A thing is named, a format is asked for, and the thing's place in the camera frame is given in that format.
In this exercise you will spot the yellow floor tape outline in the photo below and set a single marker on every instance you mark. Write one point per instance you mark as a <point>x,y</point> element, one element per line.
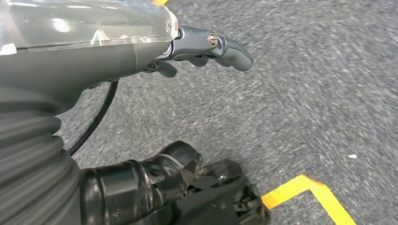
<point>295,189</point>

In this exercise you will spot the small white floor scrap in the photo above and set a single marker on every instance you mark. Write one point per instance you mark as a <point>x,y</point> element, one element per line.
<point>352,156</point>

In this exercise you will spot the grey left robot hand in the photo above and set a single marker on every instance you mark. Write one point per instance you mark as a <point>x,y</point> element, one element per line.
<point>77,68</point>

